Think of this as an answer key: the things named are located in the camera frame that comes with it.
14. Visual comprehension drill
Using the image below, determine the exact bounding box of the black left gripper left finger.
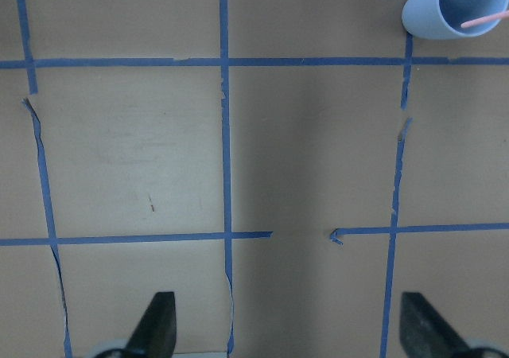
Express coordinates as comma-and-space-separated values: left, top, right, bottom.
125, 292, 177, 357

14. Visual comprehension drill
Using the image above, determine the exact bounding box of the light blue cup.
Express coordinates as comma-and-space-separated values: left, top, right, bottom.
402, 0, 508, 40

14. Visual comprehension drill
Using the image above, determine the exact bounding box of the pink chopstick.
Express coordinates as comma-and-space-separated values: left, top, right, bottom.
460, 10, 509, 29

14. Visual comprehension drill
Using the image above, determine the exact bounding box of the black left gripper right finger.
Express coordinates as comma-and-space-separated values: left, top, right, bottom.
399, 292, 469, 358

